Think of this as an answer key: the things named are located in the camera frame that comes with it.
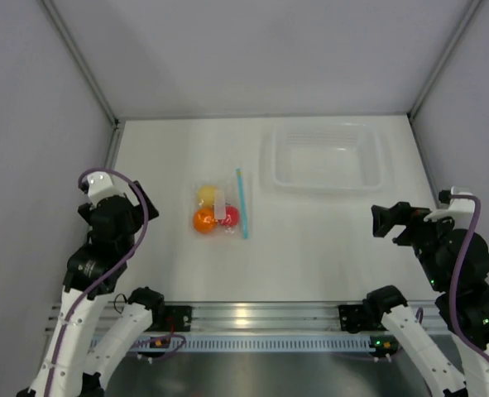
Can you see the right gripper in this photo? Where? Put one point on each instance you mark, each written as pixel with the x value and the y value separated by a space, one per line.
pixel 404 223

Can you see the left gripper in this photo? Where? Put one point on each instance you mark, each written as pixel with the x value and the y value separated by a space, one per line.
pixel 143 201

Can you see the clear zip top bag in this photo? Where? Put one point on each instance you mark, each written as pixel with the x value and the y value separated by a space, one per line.
pixel 231 191

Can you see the red fake apple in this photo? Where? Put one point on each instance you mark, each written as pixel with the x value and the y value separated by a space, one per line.
pixel 232 217

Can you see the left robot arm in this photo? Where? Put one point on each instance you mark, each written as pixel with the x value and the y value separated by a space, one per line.
pixel 72 366

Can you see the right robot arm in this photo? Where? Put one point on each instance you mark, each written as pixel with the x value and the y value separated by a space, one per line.
pixel 455 260

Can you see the orange fake fruit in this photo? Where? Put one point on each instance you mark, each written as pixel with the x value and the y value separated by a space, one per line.
pixel 204 221

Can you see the yellow fake fruit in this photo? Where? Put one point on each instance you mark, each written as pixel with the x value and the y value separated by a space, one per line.
pixel 206 195

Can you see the clear plastic basket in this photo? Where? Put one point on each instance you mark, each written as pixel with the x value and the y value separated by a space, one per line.
pixel 326 158

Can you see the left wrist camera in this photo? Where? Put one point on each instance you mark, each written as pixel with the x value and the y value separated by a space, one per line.
pixel 98 185

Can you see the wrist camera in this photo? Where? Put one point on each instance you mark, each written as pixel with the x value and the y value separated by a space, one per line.
pixel 456 203
pixel 98 185

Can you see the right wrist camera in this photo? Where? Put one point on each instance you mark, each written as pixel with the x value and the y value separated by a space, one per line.
pixel 456 203

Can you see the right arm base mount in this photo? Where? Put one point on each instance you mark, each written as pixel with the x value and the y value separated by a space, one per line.
pixel 354 318

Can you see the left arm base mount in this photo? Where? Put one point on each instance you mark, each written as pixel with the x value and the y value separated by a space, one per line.
pixel 174 318

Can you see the aluminium mounting rail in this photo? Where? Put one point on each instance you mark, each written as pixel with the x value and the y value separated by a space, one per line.
pixel 261 318

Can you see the slotted cable duct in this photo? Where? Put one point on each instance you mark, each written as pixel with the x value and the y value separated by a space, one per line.
pixel 204 343

